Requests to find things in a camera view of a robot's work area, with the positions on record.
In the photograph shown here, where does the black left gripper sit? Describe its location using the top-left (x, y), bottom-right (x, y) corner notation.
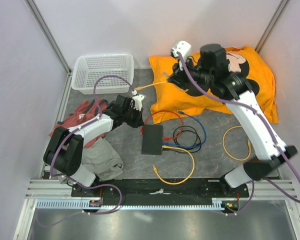
top-left (122, 105), bottom-right (144, 129)

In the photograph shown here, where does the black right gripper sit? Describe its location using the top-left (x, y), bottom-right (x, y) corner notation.
top-left (168, 55), bottom-right (214, 90)

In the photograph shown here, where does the black network switch box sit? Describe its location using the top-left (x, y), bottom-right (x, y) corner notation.
top-left (141, 124), bottom-right (163, 156)

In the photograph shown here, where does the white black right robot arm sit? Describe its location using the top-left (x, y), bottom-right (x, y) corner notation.
top-left (168, 40), bottom-right (298, 197)

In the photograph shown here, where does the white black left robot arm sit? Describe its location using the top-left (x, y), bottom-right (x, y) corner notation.
top-left (43, 94), bottom-right (146, 197)

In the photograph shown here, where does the orange Mickey Mouse pillow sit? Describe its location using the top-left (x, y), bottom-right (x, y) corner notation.
top-left (148, 45), bottom-right (279, 124)

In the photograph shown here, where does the grey cloth garment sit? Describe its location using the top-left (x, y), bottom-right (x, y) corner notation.
top-left (82, 138), bottom-right (124, 182)

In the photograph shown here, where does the white perforated plastic basket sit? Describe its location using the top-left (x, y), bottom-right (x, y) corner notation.
top-left (71, 54), bottom-right (134, 95)

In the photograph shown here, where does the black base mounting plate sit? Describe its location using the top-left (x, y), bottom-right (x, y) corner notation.
top-left (71, 178), bottom-right (250, 199)

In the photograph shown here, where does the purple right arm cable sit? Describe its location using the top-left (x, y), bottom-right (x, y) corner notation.
top-left (177, 51), bottom-right (300, 216)

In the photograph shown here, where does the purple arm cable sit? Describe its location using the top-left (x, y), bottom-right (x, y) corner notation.
top-left (49, 74), bottom-right (137, 188)
top-left (177, 51), bottom-right (300, 216)

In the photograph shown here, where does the red ethernet cable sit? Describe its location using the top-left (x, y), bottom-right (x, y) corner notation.
top-left (139, 110), bottom-right (185, 141)

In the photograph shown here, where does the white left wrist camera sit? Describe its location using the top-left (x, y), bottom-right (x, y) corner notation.
top-left (131, 90), bottom-right (146, 112)

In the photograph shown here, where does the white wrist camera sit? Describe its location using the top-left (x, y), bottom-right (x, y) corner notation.
top-left (170, 40), bottom-right (192, 60)
top-left (131, 90), bottom-right (146, 112)

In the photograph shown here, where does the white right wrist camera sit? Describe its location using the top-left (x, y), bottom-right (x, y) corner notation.
top-left (170, 40), bottom-right (192, 60)

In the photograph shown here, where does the blue ethernet cable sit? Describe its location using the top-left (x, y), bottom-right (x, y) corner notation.
top-left (162, 110), bottom-right (207, 150)

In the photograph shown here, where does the long yellow ethernet cable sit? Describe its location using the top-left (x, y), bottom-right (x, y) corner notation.
top-left (151, 144), bottom-right (196, 185)

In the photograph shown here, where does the black ethernet cable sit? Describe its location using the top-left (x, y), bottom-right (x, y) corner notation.
top-left (172, 126), bottom-right (202, 154)

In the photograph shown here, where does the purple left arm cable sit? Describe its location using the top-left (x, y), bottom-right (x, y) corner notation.
top-left (49, 74), bottom-right (137, 188)

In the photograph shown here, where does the grey slotted cable duct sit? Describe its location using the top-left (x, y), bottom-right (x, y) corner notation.
top-left (36, 199), bottom-right (225, 211)

